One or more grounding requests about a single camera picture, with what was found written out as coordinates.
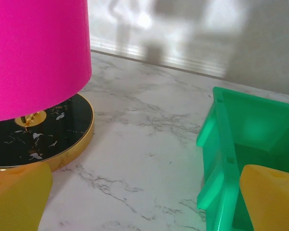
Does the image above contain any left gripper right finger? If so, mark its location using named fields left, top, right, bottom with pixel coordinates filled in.
left=239, top=164, right=289, bottom=231

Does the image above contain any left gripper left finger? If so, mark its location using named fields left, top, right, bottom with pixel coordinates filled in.
left=0, top=163, right=53, bottom=231

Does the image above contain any gold glass holder stand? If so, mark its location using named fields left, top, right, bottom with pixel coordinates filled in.
left=0, top=92, right=96, bottom=173

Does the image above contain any green plastic bin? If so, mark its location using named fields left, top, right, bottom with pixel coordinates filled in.
left=196, top=86, right=289, bottom=231

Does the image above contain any pink plastic wine glass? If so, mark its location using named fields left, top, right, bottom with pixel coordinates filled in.
left=0, top=0, right=92, bottom=123

